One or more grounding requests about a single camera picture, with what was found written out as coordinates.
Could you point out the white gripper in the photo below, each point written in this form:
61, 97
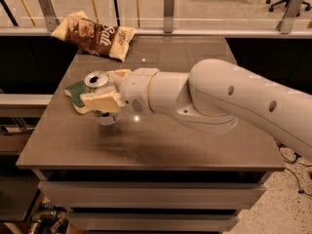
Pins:
136, 90

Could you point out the green white 7up can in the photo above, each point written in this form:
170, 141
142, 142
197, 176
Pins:
100, 82

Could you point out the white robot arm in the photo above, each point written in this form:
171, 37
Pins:
212, 97

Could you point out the brown chip bag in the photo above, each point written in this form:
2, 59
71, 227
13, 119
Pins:
96, 39

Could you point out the green yellow sponge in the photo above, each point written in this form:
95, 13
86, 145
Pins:
74, 91

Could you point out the upper grey drawer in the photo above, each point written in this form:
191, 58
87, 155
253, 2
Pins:
149, 195

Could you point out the grey drawer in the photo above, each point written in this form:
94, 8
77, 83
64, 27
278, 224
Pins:
149, 195
153, 222

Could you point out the lower grey drawer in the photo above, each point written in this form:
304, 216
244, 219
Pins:
153, 222

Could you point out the left metal railing bracket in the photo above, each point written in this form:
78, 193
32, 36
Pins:
50, 17

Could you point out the metal railing bracket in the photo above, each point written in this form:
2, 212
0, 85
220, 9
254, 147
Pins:
285, 26
168, 23
50, 17

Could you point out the middle metal railing bracket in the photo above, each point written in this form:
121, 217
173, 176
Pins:
168, 23

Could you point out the right metal railing bracket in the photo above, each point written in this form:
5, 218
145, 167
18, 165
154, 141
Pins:
285, 26

